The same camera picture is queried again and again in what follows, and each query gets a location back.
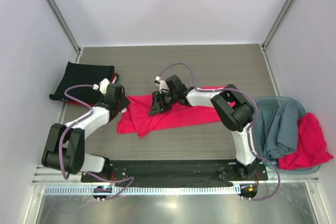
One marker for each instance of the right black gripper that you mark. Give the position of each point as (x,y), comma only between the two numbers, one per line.
(157,108)

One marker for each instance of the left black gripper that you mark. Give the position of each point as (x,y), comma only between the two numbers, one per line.
(125,102)

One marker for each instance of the pink t shirt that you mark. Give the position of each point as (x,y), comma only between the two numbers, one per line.
(137,118)
(312,148)

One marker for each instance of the black t shirt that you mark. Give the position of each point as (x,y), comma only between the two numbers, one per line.
(76,74)

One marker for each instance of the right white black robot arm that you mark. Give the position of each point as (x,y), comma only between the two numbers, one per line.
(234,111)

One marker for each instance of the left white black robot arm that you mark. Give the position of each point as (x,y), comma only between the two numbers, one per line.
(65,145)

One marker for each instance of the blue plastic basket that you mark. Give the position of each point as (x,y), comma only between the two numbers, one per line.
(265,100)

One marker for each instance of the grey blue t shirt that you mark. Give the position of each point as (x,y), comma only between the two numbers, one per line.
(283,129)

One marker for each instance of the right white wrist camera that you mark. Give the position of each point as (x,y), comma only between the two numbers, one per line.
(163,87)

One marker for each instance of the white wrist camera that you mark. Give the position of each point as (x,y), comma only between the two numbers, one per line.
(163,87)
(102,86)

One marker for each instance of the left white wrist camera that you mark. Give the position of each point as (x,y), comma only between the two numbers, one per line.
(102,86)

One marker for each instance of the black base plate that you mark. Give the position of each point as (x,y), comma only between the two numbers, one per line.
(181,173)

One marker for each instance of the slotted white cable duct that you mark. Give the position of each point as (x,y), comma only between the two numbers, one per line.
(104,190)

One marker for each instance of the left aluminium frame post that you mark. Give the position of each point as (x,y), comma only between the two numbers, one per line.
(61,21)

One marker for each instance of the aluminium frame post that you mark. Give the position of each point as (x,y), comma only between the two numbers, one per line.
(61,21)
(279,19)

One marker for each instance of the right aluminium frame post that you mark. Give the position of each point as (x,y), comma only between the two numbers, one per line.
(279,19)

